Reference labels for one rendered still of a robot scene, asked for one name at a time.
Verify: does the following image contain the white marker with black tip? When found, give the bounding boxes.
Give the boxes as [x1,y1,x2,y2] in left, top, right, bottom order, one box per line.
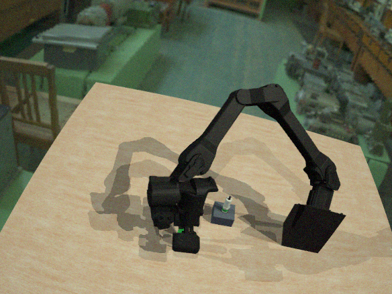
[222,196,233,213]

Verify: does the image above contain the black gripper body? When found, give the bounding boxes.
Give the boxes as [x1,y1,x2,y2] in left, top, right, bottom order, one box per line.
[172,202,203,254]

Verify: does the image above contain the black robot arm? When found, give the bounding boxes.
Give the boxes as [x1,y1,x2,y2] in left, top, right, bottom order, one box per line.
[147,83,340,230]

